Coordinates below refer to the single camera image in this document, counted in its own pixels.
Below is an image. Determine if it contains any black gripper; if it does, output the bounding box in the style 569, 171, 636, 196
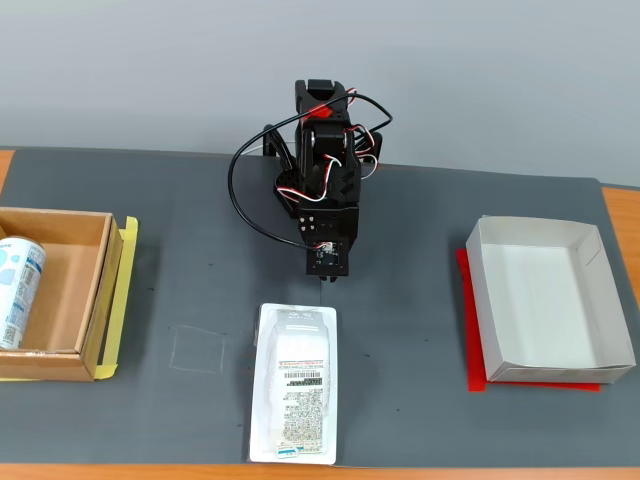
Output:
298, 202, 362, 284

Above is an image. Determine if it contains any white Lotte drink can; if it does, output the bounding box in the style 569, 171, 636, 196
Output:
0, 235, 47, 350

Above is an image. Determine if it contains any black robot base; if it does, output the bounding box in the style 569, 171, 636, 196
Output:
263, 123, 384, 221

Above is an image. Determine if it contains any white paper box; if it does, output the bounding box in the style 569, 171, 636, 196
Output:
464, 214, 637, 386

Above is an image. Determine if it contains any brown cardboard box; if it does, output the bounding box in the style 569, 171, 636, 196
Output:
0, 205, 124, 384

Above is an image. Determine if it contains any dark grey table mat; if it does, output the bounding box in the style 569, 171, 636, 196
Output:
0, 147, 640, 469

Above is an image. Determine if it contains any white plastic blister package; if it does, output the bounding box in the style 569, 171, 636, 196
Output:
248, 302, 339, 466

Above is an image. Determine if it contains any red paper sheet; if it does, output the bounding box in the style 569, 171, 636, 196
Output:
454, 248, 602, 394

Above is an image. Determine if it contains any yellow masking tape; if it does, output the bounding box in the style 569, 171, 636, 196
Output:
0, 215, 140, 384

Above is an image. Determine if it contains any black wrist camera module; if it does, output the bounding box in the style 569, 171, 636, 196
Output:
305, 238, 349, 277

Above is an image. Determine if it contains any white red servo wire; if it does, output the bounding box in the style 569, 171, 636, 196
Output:
349, 127, 377, 166
276, 153, 346, 204

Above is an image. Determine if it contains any black camera cable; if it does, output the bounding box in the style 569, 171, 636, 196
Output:
227, 92, 395, 251

